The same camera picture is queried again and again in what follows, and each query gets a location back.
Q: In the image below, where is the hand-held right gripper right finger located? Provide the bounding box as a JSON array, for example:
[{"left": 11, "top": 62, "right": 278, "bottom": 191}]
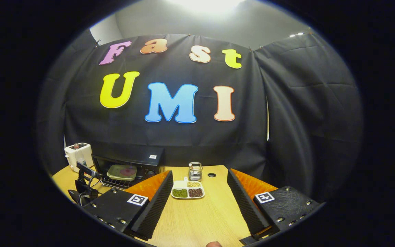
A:
[{"left": 227, "top": 168, "right": 322, "bottom": 245}]

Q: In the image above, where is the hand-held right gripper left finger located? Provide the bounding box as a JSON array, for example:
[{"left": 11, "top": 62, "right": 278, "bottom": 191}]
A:
[{"left": 82, "top": 170, "right": 174, "bottom": 241}]

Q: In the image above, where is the plate with pink food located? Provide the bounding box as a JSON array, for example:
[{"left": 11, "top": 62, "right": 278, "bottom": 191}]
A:
[{"left": 107, "top": 164, "right": 138, "bottom": 181}]

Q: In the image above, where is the black electric oven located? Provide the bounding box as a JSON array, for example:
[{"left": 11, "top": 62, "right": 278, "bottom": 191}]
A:
[{"left": 91, "top": 146, "right": 166, "bottom": 190}]

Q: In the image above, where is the clear plastic bottle red label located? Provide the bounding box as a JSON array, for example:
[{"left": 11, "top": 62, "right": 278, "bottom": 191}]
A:
[{"left": 74, "top": 143, "right": 87, "bottom": 167}]

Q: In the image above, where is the white toaster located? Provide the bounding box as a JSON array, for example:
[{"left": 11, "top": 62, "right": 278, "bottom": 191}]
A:
[{"left": 64, "top": 143, "right": 94, "bottom": 173}]

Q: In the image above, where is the white divided plate with beans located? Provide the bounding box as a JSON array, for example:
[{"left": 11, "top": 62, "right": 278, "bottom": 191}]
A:
[{"left": 171, "top": 177, "right": 205, "bottom": 200}]

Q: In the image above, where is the black backdrop cloth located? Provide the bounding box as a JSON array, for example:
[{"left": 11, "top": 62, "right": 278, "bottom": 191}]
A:
[{"left": 36, "top": 29, "right": 363, "bottom": 203}]

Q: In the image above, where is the large ceiling light panel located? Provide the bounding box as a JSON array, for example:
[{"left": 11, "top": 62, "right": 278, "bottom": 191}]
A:
[{"left": 168, "top": 0, "right": 248, "bottom": 15}]

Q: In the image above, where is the wire mesh holder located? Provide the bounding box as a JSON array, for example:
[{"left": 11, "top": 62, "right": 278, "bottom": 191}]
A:
[{"left": 188, "top": 162, "right": 203, "bottom": 181}]

